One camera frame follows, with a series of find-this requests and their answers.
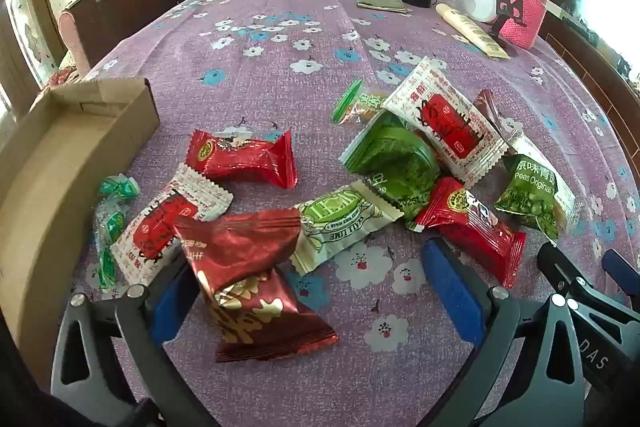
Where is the white round lid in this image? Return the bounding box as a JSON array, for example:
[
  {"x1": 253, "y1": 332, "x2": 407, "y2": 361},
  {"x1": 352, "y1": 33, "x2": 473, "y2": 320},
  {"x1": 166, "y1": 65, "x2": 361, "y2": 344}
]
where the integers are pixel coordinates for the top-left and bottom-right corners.
[{"x1": 465, "y1": 0, "x2": 498, "y2": 22}]

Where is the red patterned cushion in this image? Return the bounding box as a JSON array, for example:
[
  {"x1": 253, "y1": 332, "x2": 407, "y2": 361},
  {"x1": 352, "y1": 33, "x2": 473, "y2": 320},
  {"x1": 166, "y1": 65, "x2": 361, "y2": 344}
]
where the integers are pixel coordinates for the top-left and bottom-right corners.
[{"x1": 47, "y1": 67, "x2": 87, "y2": 88}]

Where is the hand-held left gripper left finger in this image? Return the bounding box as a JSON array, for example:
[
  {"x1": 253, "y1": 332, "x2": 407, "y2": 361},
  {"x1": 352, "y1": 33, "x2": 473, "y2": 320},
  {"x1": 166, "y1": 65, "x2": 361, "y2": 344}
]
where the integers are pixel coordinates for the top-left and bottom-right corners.
[{"x1": 50, "y1": 254, "x2": 213, "y2": 427}]

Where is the large white red-label packet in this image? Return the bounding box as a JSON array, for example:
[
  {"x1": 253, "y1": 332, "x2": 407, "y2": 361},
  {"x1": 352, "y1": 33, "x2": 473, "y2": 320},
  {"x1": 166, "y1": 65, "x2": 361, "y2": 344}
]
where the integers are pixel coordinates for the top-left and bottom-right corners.
[{"x1": 382, "y1": 56, "x2": 509, "y2": 188}]

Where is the cream squeeze tube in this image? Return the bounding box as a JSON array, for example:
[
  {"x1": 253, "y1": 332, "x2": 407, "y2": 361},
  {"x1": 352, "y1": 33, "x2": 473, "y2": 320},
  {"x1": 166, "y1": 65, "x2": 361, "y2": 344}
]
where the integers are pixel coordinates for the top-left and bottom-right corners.
[{"x1": 435, "y1": 3, "x2": 511, "y2": 60}]

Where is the white green-label packet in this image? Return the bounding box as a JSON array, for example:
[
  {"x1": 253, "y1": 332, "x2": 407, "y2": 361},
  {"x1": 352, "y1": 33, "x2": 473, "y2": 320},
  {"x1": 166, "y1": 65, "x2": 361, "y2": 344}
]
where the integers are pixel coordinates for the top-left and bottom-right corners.
[{"x1": 289, "y1": 181, "x2": 406, "y2": 277}]

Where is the pink sleeved bottle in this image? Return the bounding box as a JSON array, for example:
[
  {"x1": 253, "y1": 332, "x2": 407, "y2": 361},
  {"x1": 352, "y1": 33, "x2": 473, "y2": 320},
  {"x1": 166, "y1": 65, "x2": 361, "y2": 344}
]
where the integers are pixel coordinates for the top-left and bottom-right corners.
[{"x1": 500, "y1": 0, "x2": 552, "y2": 50}]

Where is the black phone stand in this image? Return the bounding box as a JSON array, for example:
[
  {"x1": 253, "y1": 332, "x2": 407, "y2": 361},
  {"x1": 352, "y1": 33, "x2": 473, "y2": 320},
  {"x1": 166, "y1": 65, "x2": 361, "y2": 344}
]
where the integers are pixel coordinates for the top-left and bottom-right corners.
[{"x1": 492, "y1": 0, "x2": 528, "y2": 50}]

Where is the green peas packet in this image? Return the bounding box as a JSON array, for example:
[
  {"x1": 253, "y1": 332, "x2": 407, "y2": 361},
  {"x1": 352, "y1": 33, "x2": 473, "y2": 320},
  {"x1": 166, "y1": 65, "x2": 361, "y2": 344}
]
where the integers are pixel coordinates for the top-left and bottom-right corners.
[{"x1": 494, "y1": 153, "x2": 583, "y2": 244}]

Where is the green clear pastry packet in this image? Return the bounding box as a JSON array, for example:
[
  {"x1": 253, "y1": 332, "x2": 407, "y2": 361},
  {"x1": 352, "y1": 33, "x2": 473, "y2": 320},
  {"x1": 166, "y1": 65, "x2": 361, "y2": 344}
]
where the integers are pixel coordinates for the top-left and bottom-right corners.
[{"x1": 332, "y1": 78, "x2": 388, "y2": 128}]

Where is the dark red gold-print packet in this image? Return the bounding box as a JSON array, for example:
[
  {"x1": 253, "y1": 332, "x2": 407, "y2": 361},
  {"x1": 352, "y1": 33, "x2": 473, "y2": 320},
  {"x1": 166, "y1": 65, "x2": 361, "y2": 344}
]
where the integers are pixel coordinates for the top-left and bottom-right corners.
[{"x1": 172, "y1": 208, "x2": 341, "y2": 364}]

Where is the purple floral tablecloth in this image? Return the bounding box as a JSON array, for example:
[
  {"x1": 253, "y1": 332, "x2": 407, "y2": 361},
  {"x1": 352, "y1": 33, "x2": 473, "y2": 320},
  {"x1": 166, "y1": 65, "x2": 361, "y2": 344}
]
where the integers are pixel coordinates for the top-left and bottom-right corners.
[{"x1": 70, "y1": 0, "x2": 640, "y2": 427}]

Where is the small white red-label packet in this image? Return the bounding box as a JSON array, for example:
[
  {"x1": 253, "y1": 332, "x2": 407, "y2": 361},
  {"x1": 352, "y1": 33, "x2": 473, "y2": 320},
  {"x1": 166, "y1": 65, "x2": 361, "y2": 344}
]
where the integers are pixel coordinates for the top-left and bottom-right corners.
[{"x1": 110, "y1": 163, "x2": 235, "y2": 289}]

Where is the green foil snack packet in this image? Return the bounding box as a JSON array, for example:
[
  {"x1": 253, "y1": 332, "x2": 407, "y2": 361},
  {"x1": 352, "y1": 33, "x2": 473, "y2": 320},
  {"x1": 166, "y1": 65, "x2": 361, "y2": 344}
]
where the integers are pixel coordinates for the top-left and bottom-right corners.
[{"x1": 340, "y1": 109, "x2": 443, "y2": 234}]

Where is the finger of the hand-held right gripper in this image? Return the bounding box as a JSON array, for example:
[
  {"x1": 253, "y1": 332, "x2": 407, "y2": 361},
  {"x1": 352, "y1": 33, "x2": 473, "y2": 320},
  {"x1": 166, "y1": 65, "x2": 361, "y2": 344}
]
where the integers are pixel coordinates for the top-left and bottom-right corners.
[
  {"x1": 602, "y1": 249, "x2": 640, "y2": 298},
  {"x1": 537, "y1": 243, "x2": 640, "y2": 325}
]

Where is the red foil snack packet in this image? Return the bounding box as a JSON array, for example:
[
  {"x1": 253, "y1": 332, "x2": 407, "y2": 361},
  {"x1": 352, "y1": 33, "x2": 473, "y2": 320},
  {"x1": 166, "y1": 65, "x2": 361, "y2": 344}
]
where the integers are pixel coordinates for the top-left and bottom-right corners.
[{"x1": 471, "y1": 88, "x2": 518, "y2": 145}]

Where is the green clear candy wrapper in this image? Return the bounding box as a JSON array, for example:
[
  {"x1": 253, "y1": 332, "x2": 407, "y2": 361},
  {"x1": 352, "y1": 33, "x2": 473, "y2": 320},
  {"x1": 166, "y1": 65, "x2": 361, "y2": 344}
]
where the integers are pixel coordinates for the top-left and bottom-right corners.
[
  {"x1": 97, "y1": 174, "x2": 142, "y2": 202},
  {"x1": 94, "y1": 199, "x2": 126, "y2": 292}
]

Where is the brown cardboard box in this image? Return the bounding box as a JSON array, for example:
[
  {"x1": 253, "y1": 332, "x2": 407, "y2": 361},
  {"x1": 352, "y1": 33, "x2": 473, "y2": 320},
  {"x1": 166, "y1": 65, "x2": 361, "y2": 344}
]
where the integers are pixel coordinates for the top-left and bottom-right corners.
[{"x1": 0, "y1": 77, "x2": 161, "y2": 358}]

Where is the wooden framed window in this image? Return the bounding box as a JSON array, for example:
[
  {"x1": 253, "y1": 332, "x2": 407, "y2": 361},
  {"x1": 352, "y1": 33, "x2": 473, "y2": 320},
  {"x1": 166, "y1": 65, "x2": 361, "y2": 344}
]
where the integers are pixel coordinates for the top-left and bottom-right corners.
[{"x1": 0, "y1": 0, "x2": 66, "y2": 118}]

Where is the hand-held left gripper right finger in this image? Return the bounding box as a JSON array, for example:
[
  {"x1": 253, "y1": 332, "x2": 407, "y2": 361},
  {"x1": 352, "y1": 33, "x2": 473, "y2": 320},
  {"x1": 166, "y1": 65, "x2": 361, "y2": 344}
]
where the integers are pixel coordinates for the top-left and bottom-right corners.
[{"x1": 422, "y1": 237, "x2": 587, "y2": 427}]

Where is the brown armchair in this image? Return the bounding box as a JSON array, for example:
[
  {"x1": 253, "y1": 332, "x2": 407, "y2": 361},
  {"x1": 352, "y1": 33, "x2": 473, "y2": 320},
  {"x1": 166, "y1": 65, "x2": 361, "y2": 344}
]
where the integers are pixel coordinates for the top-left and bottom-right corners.
[{"x1": 57, "y1": 0, "x2": 188, "y2": 72}]

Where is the red gold-emblem snack packet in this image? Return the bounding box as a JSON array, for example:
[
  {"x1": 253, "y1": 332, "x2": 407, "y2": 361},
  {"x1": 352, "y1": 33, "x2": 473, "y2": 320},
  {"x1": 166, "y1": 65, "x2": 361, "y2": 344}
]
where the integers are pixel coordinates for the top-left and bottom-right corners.
[
  {"x1": 414, "y1": 177, "x2": 528, "y2": 290},
  {"x1": 185, "y1": 129, "x2": 299, "y2": 191}
]

